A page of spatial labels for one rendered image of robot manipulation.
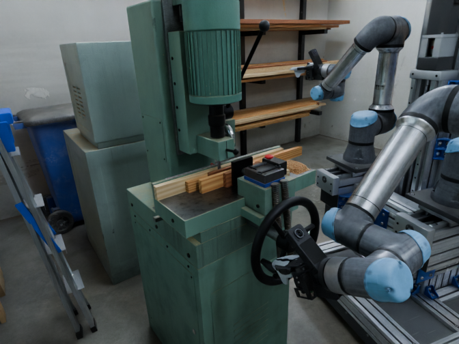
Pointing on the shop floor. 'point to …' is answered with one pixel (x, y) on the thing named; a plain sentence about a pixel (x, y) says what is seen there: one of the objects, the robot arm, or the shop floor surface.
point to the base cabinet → (209, 294)
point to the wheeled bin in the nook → (54, 161)
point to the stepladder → (42, 228)
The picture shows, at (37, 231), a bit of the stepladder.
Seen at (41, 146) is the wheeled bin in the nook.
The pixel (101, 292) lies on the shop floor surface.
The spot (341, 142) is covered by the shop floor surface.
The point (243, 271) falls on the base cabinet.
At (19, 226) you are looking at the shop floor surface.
